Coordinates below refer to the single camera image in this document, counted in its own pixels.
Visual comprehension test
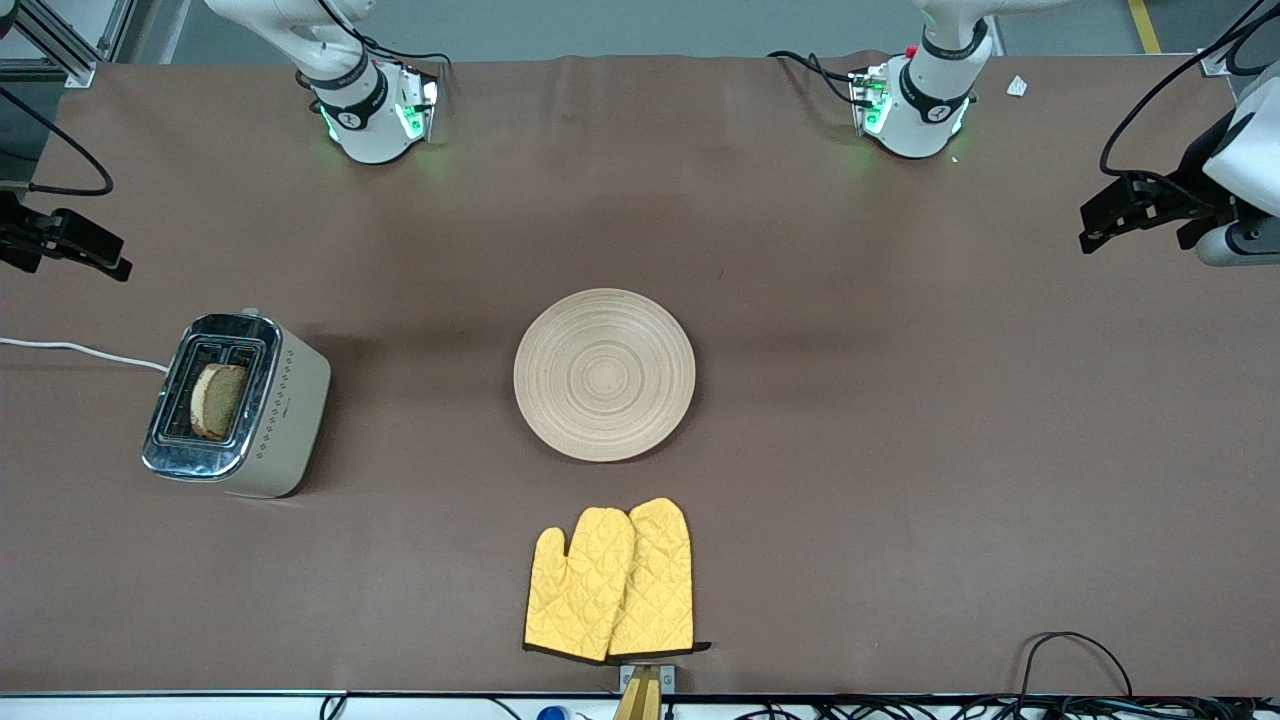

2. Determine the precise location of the round wooden plate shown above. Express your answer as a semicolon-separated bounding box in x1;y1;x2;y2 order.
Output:
513;288;697;463

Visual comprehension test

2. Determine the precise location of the black cable bundle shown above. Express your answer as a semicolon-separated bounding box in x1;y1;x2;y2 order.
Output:
740;694;1280;720

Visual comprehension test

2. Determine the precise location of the black arm base cable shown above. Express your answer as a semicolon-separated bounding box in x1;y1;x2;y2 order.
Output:
768;50;863;107
315;0;453;76

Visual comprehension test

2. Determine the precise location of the yellow quilted oven mitt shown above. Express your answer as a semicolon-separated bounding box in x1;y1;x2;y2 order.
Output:
524;507;637;664
608;497;713;658

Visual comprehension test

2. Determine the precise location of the white table edge rail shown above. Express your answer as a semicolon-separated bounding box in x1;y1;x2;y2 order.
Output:
0;692;1280;720

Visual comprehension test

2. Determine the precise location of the black looped cable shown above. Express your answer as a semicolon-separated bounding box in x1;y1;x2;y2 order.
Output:
1015;631;1134;701

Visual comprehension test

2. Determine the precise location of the black right arm base cable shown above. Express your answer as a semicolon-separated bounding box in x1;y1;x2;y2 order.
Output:
315;0;453;76

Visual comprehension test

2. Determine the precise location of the white toaster power cord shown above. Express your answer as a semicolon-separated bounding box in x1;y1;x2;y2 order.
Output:
0;337;169;373

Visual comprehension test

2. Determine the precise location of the cream chrome two-slot toaster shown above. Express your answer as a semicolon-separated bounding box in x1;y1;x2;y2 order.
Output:
141;307;332;499

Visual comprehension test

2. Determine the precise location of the black left arm base cable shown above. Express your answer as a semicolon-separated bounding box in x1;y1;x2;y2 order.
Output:
768;50;863;107

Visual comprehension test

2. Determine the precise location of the brown toast slice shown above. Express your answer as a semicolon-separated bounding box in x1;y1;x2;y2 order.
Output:
190;363;248;442

